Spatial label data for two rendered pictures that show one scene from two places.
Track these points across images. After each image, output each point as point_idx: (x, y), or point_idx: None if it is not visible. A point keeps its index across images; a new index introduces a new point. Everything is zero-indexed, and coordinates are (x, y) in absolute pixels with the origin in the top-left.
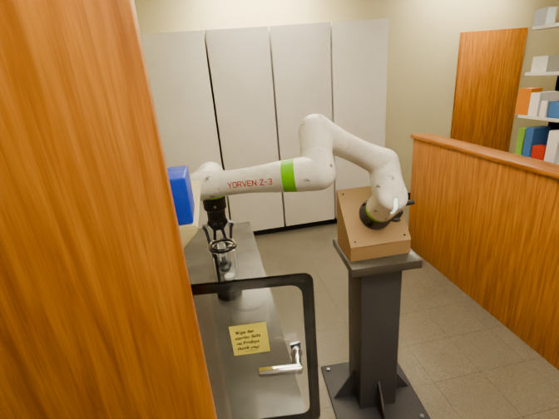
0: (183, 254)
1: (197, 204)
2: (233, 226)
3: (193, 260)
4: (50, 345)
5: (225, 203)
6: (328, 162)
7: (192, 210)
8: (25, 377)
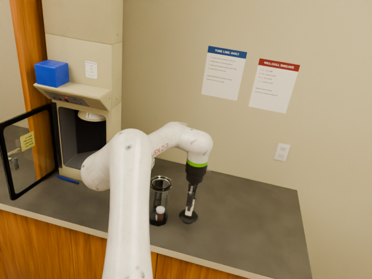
0: (24, 84)
1: (57, 88)
2: (300, 266)
3: (227, 214)
4: None
5: (189, 171)
6: (85, 163)
7: (41, 81)
8: None
